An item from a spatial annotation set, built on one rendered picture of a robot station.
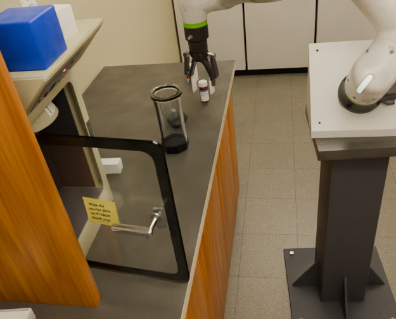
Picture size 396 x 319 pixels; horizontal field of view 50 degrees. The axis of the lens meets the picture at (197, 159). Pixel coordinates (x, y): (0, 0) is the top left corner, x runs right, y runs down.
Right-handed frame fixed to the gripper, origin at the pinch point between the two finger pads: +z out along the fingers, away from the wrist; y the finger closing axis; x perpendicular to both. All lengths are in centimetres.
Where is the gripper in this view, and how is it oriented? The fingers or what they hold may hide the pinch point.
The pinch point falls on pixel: (203, 86)
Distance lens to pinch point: 179.3
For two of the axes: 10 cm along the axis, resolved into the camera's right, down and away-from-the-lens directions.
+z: 1.2, 8.0, 5.8
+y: 8.8, 1.9, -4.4
